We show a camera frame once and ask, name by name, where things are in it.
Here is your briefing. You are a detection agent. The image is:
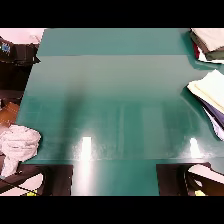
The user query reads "cream T-shirt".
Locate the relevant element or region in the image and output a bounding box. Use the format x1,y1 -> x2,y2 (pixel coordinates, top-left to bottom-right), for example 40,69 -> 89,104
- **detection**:
186,68 -> 224,115

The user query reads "white garment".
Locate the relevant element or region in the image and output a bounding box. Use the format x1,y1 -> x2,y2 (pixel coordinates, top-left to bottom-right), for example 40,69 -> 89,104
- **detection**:
203,107 -> 224,142
197,46 -> 224,65
0,124 -> 42,178

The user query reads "red garment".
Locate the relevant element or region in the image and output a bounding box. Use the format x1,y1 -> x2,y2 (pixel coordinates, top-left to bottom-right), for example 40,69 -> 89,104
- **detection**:
192,40 -> 202,60

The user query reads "beige garment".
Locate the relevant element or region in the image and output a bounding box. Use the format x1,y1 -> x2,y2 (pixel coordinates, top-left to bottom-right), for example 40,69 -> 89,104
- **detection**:
190,28 -> 224,54

